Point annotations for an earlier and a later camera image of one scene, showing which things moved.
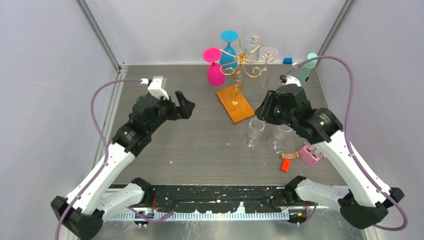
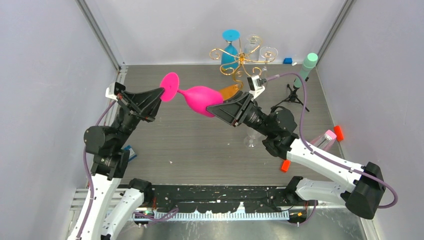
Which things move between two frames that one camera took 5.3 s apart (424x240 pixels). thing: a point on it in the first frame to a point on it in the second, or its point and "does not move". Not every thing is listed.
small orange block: x=285 y=167 does not move
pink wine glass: x=215 y=77 to x=200 y=98
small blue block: x=287 y=61 does not move
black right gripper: x=263 y=111 to x=234 y=111
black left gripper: x=184 y=109 to x=148 y=101
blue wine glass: x=228 y=57 does not move
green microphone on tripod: x=305 y=71 does not move
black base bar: x=221 y=199 does not move
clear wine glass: x=252 y=48 does not move
